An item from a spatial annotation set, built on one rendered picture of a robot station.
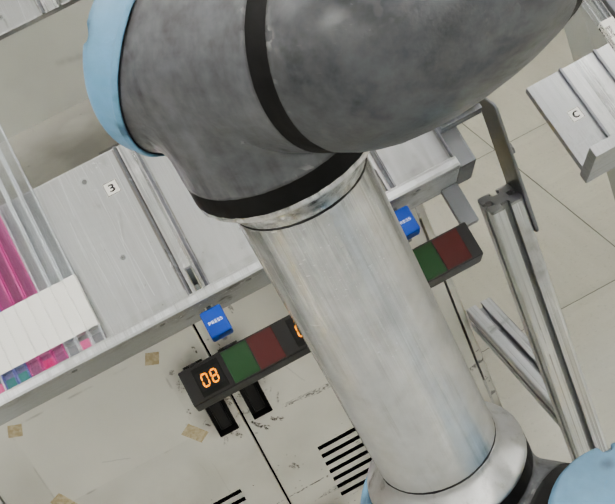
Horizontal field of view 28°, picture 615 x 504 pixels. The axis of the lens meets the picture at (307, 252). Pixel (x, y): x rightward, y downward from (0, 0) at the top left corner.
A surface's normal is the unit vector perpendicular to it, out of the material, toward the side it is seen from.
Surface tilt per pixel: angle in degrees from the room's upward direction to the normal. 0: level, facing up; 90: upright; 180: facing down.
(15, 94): 90
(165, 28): 49
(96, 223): 45
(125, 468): 90
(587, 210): 0
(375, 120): 114
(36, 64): 90
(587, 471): 8
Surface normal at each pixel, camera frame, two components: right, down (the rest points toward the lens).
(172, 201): -0.04, -0.26
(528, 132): -0.37, -0.78
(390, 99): 0.10, 0.69
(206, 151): -0.33, 0.67
